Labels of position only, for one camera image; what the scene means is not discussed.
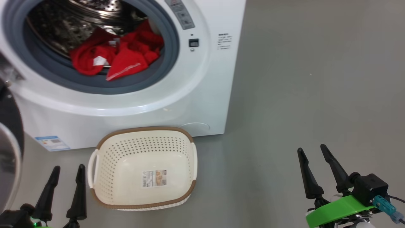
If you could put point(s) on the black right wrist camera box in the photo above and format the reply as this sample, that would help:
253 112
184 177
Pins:
370 188

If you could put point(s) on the grey rubber door gasket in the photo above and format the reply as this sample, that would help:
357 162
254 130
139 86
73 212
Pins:
169 57

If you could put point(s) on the white front-load washing machine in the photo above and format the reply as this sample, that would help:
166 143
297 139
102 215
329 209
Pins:
205 95

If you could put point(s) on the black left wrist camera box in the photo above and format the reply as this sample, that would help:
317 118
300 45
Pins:
15 218

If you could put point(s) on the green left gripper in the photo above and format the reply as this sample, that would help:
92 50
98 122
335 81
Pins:
41 224

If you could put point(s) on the black round washer door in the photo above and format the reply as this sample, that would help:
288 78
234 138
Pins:
11 120

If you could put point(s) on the cream perforated laundry basket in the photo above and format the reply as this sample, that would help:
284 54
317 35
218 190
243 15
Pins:
133 196

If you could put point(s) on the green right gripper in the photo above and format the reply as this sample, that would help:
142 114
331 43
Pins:
335 210

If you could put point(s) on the stainless steel washing machine drum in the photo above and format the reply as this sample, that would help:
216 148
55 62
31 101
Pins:
57 28

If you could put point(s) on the round filter access cover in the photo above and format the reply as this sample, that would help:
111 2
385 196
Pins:
195 128

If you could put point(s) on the blue energy label sticker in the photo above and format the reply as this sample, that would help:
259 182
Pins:
52 143

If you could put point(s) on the red and white garment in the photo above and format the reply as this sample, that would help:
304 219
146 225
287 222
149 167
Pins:
126 60

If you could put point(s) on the grey instruction sticker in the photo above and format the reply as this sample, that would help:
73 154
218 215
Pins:
180 14

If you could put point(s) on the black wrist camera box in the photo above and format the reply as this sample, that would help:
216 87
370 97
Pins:
370 188
15 218

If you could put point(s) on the printed paper label sticker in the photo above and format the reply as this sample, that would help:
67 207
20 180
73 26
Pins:
154 178

